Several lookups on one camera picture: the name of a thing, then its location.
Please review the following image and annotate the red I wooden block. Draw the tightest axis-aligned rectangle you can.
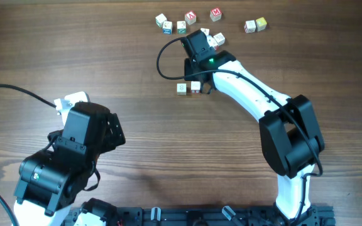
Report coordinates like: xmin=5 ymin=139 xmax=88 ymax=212
xmin=190 ymin=81 xmax=201 ymax=94

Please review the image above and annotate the wooden block with figure eight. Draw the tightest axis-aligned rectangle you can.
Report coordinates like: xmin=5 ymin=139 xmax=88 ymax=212
xmin=177 ymin=83 xmax=187 ymax=95

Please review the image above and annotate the white maroon wooden block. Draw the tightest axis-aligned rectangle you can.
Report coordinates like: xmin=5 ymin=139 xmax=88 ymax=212
xmin=206 ymin=35 xmax=219 ymax=51

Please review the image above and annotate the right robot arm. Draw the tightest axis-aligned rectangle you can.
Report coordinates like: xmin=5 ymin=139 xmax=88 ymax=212
xmin=180 ymin=30 xmax=325 ymax=225

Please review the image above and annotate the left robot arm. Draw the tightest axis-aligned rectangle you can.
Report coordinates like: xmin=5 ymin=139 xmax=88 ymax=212
xmin=14 ymin=102 xmax=126 ymax=225

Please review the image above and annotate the pale yellow wooden block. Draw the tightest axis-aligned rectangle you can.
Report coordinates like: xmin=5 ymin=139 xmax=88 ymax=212
xmin=213 ymin=33 xmax=226 ymax=46

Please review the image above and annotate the red edged wooden block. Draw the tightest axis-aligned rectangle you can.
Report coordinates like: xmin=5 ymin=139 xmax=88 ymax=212
xmin=200 ymin=28 xmax=209 ymax=36

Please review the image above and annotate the green N wooden block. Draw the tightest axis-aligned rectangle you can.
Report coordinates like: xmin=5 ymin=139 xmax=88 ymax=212
xmin=177 ymin=21 xmax=187 ymax=34

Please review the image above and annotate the red A wooden block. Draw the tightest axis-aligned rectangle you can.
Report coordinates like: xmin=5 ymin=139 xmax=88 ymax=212
xmin=185 ymin=11 xmax=197 ymax=25

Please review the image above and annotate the red M wooden block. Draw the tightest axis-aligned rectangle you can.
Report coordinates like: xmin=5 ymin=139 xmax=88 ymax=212
xmin=210 ymin=8 xmax=222 ymax=22

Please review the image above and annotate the blue letter wooden block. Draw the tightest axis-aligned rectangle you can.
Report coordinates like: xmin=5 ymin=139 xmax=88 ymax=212
xmin=162 ymin=21 xmax=173 ymax=35

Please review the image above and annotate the red Y wooden block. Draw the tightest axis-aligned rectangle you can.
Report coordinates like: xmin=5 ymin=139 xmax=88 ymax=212
xmin=244 ymin=20 xmax=256 ymax=33

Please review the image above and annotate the green letter wooden block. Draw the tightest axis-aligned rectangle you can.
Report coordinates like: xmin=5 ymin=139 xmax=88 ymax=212
xmin=155 ymin=13 xmax=167 ymax=28

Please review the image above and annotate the yellow top wooden block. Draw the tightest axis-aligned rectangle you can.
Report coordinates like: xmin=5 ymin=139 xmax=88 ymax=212
xmin=255 ymin=17 xmax=268 ymax=31

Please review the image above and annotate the black left camera cable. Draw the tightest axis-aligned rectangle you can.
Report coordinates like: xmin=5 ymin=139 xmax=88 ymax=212
xmin=0 ymin=83 xmax=58 ymax=109

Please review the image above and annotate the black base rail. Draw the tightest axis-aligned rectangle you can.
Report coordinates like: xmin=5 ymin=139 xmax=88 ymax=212
xmin=62 ymin=205 xmax=336 ymax=226

